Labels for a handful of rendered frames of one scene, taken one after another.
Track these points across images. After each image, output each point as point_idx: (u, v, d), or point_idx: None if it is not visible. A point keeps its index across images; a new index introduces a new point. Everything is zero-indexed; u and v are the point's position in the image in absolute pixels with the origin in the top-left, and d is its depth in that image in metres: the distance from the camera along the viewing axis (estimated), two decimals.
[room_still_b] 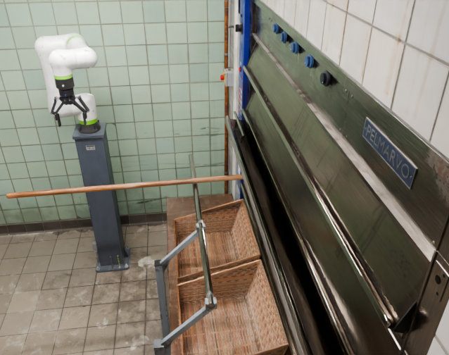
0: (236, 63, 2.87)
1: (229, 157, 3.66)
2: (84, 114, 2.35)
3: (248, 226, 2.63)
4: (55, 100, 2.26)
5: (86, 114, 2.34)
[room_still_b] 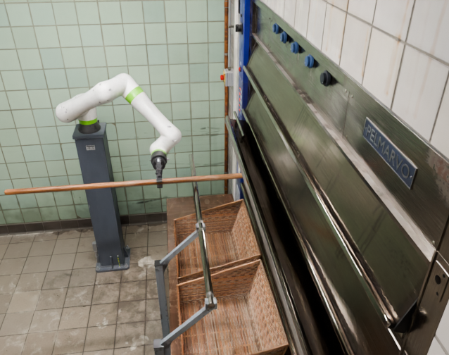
0: (236, 63, 2.87)
1: (229, 157, 3.66)
2: (161, 175, 2.35)
3: (248, 226, 2.63)
4: None
5: (160, 173, 2.34)
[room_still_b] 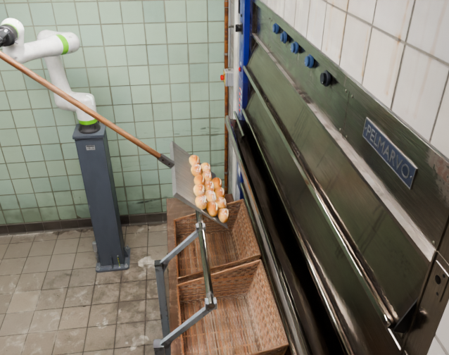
0: (236, 63, 2.87)
1: (229, 157, 3.66)
2: None
3: (248, 226, 2.63)
4: None
5: None
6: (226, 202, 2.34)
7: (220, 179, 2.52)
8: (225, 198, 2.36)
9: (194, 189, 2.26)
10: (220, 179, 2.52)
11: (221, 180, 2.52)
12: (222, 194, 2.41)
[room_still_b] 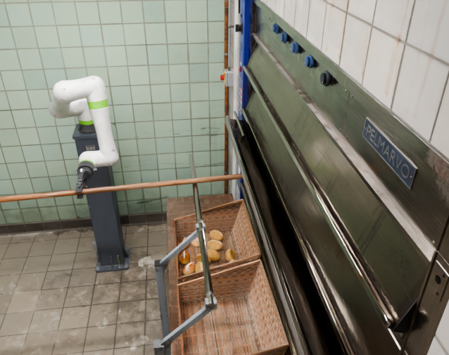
0: (236, 63, 2.87)
1: (229, 157, 3.66)
2: (81, 186, 2.32)
3: (248, 226, 2.63)
4: None
5: (80, 184, 2.31)
6: (189, 266, 2.58)
7: (184, 239, 2.79)
8: (191, 263, 2.60)
9: None
10: (184, 239, 2.79)
11: (184, 239, 2.78)
12: (184, 258, 2.65)
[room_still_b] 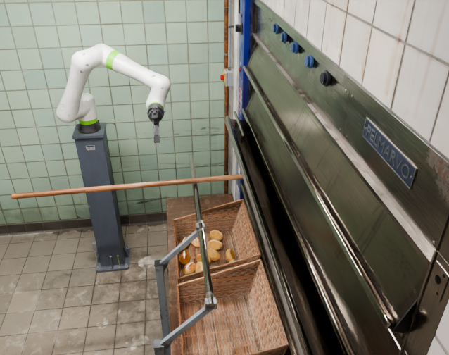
0: (236, 63, 2.87)
1: (229, 157, 3.66)
2: (157, 113, 2.25)
3: (248, 226, 2.63)
4: None
5: (155, 111, 2.24)
6: (189, 266, 2.58)
7: (184, 239, 2.79)
8: (191, 263, 2.60)
9: None
10: (184, 239, 2.79)
11: (184, 239, 2.78)
12: (184, 258, 2.65)
